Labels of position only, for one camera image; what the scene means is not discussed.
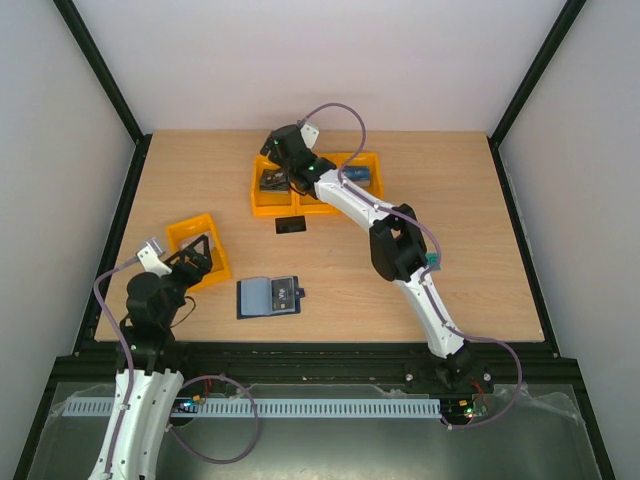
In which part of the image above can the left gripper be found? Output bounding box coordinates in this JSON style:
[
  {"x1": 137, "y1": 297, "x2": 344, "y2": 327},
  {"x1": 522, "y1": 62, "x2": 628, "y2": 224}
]
[{"x1": 161, "y1": 235, "x2": 214, "y2": 327}]

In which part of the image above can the blue leather card holder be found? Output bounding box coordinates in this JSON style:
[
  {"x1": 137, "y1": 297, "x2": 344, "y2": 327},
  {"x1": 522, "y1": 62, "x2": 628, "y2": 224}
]
[{"x1": 236, "y1": 276, "x2": 306, "y2": 320}]

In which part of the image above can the black VIP card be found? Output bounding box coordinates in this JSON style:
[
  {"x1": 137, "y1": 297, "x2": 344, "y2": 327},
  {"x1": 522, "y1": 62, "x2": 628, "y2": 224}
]
[{"x1": 270, "y1": 276, "x2": 296, "y2": 314}]

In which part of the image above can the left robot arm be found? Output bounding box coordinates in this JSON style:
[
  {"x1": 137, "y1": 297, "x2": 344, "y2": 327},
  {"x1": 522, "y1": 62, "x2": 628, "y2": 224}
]
[{"x1": 90, "y1": 234, "x2": 213, "y2": 479}]

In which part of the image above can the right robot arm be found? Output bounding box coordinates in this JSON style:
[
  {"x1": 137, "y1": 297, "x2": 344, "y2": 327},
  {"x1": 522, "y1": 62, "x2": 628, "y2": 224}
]
[{"x1": 260, "y1": 124, "x2": 472, "y2": 392}]

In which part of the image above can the card in small bin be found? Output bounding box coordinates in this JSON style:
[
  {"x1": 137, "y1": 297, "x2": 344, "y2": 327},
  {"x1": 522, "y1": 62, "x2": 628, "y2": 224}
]
[{"x1": 180, "y1": 235, "x2": 216, "y2": 250}]

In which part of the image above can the black card stack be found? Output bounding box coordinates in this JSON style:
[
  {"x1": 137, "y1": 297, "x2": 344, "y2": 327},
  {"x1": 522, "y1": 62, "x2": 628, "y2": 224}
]
[{"x1": 259, "y1": 169, "x2": 290, "y2": 194}]

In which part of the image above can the blue card stack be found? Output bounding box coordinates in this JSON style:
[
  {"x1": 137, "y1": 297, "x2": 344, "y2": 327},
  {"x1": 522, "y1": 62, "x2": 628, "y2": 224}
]
[{"x1": 343, "y1": 166, "x2": 371, "y2": 188}]

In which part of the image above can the small yellow bin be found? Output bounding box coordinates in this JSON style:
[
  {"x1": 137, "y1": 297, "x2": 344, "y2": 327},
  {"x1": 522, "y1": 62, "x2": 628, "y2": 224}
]
[{"x1": 166, "y1": 213, "x2": 231, "y2": 294}]

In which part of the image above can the yellow three-compartment bin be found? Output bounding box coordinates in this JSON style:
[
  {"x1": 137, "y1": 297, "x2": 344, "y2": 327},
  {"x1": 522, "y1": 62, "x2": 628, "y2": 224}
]
[{"x1": 250, "y1": 152, "x2": 385, "y2": 217}]

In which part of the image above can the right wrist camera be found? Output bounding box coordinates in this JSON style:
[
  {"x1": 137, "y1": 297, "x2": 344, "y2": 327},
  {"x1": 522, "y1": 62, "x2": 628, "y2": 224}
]
[{"x1": 298, "y1": 120, "x2": 320, "y2": 149}]

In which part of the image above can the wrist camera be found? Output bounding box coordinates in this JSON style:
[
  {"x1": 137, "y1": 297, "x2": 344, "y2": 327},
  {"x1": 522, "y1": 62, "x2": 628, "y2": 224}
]
[
  {"x1": 298, "y1": 120, "x2": 320, "y2": 149},
  {"x1": 136, "y1": 237, "x2": 172, "y2": 277}
]

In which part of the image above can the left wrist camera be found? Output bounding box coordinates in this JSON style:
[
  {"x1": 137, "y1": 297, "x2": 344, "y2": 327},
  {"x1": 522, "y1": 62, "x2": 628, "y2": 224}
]
[{"x1": 136, "y1": 237, "x2": 172, "y2": 277}]

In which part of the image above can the white slotted cable duct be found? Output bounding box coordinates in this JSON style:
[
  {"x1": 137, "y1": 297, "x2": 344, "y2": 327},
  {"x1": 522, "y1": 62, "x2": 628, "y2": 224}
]
[{"x1": 63, "y1": 397, "x2": 442, "y2": 419}]

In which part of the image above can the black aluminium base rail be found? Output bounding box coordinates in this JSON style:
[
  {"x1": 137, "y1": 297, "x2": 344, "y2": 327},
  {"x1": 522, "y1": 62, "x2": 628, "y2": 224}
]
[{"x1": 49, "y1": 341, "x2": 586, "y2": 396}]

